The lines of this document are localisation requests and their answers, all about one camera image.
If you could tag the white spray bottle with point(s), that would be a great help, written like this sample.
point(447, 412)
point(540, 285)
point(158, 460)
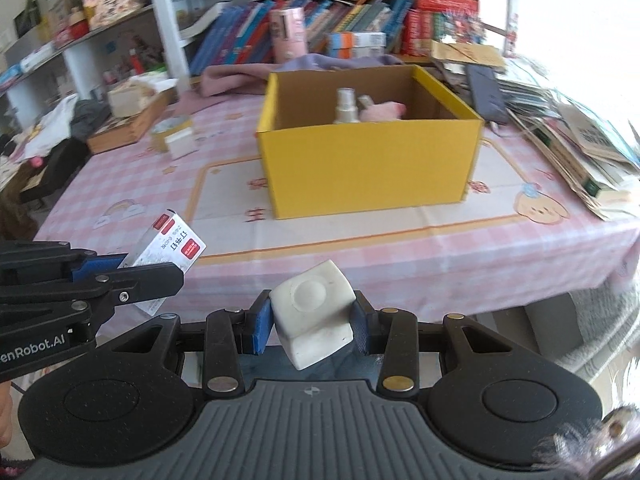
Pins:
point(346, 110)

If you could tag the yellow tape roll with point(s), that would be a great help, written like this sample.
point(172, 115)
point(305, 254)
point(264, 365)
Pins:
point(165, 128)

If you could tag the black smartphone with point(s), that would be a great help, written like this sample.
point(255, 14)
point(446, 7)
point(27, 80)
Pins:
point(486, 96)

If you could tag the yellow cardboard box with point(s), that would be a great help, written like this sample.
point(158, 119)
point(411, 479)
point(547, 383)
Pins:
point(314, 167)

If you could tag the small white red box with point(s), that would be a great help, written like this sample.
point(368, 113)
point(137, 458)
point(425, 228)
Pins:
point(169, 239)

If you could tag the dark grey garment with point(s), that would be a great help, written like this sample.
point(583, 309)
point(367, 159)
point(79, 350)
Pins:
point(89, 116)

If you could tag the wooden chess board box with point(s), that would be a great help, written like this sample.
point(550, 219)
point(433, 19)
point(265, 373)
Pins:
point(120, 132)

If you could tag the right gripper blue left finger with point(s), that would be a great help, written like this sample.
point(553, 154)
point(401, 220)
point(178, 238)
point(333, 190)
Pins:
point(229, 334)

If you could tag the stack of books and papers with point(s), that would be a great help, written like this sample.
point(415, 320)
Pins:
point(588, 152)

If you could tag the pink cylindrical dispenser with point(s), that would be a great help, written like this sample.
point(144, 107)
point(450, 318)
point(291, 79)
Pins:
point(288, 34)

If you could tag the row of leaning books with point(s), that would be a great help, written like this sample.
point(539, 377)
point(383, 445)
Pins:
point(239, 33)

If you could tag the red dictionary books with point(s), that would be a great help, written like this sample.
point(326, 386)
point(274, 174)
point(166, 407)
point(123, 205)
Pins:
point(446, 21)

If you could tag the orange white medicine box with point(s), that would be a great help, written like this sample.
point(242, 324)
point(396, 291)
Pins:
point(356, 44)

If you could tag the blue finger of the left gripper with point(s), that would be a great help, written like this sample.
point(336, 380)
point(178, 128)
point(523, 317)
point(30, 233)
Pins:
point(96, 264)

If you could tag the pink plush pig toy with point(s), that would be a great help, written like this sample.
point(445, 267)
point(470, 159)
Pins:
point(389, 111)

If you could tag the beige tissue pack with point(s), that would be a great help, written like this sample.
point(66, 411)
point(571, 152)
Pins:
point(132, 96)

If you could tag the white t-shirt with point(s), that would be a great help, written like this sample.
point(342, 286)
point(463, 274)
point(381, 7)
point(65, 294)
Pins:
point(52, 129)

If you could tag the white bookshelf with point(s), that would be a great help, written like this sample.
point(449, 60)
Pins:
point(200, 10)

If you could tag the cream square bottle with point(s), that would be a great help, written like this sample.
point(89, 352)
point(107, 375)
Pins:
point(311, 312)

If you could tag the white charger block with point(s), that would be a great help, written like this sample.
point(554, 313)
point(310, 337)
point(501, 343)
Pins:
point(181, 143)

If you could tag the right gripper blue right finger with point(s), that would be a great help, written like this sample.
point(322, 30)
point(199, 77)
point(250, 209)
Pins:
point(393, 335)

